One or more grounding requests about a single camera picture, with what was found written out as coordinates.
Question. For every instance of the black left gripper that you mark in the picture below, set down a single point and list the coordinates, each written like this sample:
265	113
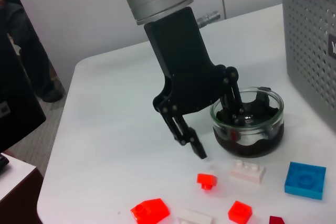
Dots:
183	72

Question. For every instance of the glass teacup with black sleeve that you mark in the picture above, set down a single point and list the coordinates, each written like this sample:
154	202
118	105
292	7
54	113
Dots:
249	148

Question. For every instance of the large red building brick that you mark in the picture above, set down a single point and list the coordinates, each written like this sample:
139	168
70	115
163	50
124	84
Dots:
151	211

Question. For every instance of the dark red curved brick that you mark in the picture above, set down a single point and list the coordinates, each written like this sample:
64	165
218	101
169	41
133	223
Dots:
276	220

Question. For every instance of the grey perforated storage bin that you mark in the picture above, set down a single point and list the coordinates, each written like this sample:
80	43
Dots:
307	37

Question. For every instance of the small red building brick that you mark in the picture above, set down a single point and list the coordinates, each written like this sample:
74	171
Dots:
207	180
240	211

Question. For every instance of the white building brick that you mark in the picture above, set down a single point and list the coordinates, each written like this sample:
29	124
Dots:
248	172
195	217

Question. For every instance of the left gripper silver plug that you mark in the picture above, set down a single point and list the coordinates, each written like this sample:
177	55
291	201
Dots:
208	19

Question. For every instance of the blue square building brick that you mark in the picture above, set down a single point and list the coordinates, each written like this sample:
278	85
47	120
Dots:
305	180

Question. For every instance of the person in dark clothes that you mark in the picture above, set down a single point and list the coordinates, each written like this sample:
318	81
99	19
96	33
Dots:
34	58

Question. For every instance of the black cabinet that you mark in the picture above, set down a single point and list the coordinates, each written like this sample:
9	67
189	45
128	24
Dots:
15	90

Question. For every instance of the dark red white box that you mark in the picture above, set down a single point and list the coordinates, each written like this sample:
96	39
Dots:
18	197

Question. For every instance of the black flat device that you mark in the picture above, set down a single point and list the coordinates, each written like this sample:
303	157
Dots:
3	163

